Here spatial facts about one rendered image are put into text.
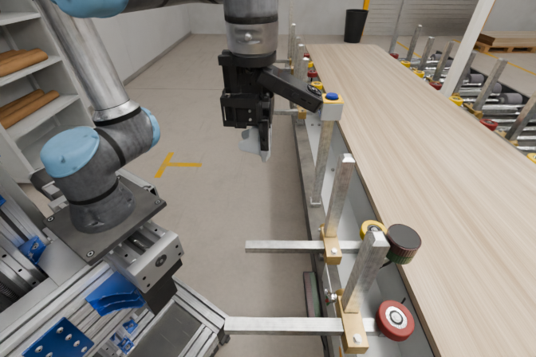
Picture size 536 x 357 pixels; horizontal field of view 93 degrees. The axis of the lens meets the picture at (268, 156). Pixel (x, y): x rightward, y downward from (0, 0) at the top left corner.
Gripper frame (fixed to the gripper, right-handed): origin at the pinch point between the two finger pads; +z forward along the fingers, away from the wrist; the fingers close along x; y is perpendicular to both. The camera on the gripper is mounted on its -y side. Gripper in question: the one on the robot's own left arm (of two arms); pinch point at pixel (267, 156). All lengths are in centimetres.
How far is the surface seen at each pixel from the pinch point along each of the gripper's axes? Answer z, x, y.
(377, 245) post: 11.3, 10.6, -21.5
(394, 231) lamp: 10.7, 7.7, -25.2
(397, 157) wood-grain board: 39, -54, -52
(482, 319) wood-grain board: 37, 11, -52
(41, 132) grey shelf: 112, -162, 257
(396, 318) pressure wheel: 36.2, 13.1, -31.5
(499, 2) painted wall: 66, -786, -527
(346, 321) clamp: 40.2, 13.4, -20.6
